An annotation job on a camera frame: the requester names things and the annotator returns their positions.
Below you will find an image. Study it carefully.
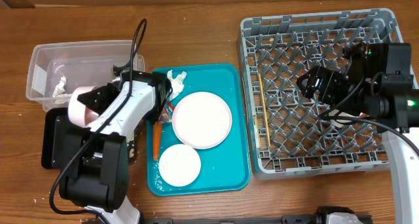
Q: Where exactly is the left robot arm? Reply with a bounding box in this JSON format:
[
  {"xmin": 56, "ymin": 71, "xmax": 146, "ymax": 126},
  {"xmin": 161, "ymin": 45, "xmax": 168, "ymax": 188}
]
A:
[{"xmin": 48, "ymin": 18, "xmax": 172, "ymax": 223}]

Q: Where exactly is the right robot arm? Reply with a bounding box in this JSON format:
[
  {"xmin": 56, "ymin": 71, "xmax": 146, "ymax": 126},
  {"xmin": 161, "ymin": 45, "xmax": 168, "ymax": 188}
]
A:
[{"xmin": 297, "ymin": 43, "xmax": 418, "ymax": 223}]

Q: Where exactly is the wooden chopstick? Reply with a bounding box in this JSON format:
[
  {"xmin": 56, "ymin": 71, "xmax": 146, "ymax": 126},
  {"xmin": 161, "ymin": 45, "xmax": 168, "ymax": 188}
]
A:
[{"xmin": 258, "ymin": 73, "xmax": 271, "ymax": 148}]

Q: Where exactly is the grey dishwasher rack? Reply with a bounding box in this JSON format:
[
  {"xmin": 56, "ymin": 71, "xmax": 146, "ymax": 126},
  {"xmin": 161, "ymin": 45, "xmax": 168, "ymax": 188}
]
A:
[{"xmin": 239, "ymin": 9, "xmax": 418, "ymax": 180}]

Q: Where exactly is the clear plastic bin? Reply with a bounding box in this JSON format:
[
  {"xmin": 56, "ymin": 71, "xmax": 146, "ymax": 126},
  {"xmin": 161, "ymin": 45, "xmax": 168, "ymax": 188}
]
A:
[{"xmin": 26, "ymin": 40, "xmax": 132, "ymax": 111}]

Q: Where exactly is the rice and peanuts pile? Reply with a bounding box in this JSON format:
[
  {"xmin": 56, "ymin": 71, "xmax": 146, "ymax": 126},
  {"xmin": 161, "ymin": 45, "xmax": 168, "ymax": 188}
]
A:
[{"xmin": 127, "ymin": 131, "xmax": 136, "ymax": 160}]

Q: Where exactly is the red snack wrapper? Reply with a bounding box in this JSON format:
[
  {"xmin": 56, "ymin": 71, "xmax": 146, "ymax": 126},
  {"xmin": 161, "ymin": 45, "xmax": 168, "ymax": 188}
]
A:
[{"xmin": 158, "ymin": 101, "xmax": 175, "ymax": 124}]

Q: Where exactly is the large white plate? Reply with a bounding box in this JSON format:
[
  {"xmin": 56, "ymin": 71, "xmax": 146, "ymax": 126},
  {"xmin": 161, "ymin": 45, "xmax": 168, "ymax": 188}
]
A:
[{"xmin": 172, "ymin": 92, "xmax": 232, "ymax": 149}]

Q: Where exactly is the crumpled tissue in bin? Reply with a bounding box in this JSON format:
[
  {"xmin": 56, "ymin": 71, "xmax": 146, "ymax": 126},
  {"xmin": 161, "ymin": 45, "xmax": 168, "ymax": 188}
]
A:
[{"xmin": 52, "ymin": 75, "xmax": 73, "ymax": 105}]

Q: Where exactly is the teal plastic tray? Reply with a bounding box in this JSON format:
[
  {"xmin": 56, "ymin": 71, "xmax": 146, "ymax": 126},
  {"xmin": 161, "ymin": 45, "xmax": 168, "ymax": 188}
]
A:
[{"xmin": 146, "ymin": 64, "xmax": 251, "ymax": 196}]

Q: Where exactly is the black tray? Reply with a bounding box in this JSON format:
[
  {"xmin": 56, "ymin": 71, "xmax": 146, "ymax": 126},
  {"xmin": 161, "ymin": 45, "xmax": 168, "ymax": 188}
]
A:
[{"xmin": 41, "ymin": 107, "xmax": 137, "ymax": 169}]

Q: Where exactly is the orange carrot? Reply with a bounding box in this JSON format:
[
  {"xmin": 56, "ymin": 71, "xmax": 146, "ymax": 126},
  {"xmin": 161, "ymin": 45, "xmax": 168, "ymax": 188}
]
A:
[{"xmin": 153, "ymin": 123, "xmax": 163, "ymax": 162}]

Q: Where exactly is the small white bowl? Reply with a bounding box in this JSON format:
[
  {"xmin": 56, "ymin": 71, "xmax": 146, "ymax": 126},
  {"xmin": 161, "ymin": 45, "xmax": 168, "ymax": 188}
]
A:
[{"xmin": 158, "ymin": 144, "xmax": 202, "ymax": 187}]

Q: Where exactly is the crumpled white napkin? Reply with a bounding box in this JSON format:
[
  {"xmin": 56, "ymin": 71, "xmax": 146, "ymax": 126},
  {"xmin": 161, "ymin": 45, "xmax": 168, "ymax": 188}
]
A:
[{"xmin": 167, "ymin": 69, "xmax": 187, "ymax": 101}]

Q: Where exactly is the pink bowl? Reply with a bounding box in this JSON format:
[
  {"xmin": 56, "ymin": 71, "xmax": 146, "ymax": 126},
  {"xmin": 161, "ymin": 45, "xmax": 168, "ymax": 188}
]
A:
[{"xmin": 67, "ymin": 86, "xmax": 99, "ymax": 128}]

